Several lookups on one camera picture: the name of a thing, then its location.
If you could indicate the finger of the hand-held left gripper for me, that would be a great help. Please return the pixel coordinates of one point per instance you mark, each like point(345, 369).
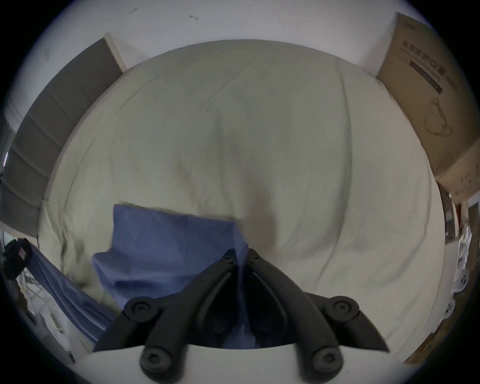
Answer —
point(13, 255)

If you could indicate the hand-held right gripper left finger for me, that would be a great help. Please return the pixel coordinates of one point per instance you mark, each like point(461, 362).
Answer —
point(180, 311)

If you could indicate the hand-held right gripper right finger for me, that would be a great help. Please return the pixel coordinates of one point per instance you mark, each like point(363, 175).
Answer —
point(296, 311)

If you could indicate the dark blue shirt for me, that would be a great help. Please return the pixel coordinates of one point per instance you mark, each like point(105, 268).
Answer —
point(161, 258)

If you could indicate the grey padded headboard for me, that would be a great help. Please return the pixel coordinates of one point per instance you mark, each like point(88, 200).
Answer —
point(52, 135)

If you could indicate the brown cardboard carton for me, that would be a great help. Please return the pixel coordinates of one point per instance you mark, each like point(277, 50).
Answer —
point(431, 105)

